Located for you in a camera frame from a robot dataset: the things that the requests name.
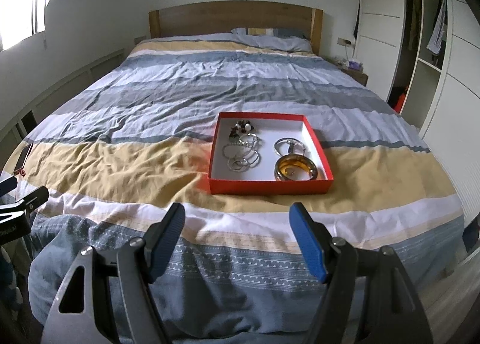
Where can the wooden headboard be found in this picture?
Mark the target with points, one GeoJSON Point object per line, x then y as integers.
{"type": "Point", "coordinates": [222, 16]}

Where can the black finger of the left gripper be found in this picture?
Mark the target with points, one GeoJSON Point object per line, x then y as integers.
{"type": "Point", "coordinates": [33, 200]}

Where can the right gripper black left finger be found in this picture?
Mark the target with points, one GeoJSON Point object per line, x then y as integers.
{"type": "Point", "coordinates": [82, 309]}

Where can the white wardrobe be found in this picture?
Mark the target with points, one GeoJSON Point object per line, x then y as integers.
{"type": "Point", "coordinates": [441, 92]}

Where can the twisted silver bangle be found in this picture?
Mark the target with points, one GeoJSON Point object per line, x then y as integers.
{"type": "Point", "coordinates": [242, 153]}

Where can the hanging shirt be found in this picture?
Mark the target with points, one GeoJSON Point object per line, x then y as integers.
{"type": "Point", "coordinates": [434, 44]}

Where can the amber tortoiseshell bangle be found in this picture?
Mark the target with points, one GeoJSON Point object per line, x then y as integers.
{"type": "Point", "coordinates": [296, 167]}

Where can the black smartphone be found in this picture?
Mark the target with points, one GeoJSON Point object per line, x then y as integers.
{"type": "Point", "coordinates": [20, 164]}

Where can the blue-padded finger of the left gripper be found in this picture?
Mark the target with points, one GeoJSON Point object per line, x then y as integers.
{"type": "Point", "coordinates": [8, 185]}

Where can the grey pillow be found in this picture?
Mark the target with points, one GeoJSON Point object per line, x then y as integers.
{"type": "Point", "coordinates": [281, 39]}

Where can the wooden nightstand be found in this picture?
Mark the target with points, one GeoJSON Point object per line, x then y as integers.
{"type": "Point", "coordinates": [358, 75]}

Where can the red jewelry box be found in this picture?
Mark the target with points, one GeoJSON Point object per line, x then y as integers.
{"type": "Point", "coordinates": [260, 180]}

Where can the striped duvet cover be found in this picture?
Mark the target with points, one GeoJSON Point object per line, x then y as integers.
{"type": "Point", "coordinates": [116, 156]}

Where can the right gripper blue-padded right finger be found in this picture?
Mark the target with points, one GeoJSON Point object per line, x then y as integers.
{"type": "Point", "coordinates": [392, 311]}

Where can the thin silver hoop bangle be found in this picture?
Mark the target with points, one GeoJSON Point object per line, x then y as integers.
{"type": "Point", "coordinates": [288, 145]}

